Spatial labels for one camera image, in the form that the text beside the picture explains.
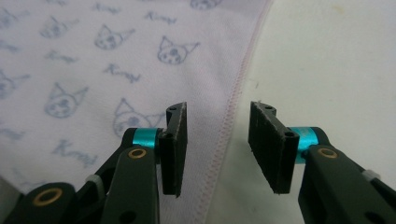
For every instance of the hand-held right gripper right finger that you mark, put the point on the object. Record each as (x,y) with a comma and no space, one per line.
(271,146)

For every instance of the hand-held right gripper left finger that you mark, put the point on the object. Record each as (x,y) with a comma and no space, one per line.
(174,149)

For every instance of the lilac printed towel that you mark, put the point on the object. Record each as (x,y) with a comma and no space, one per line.
(202,77)

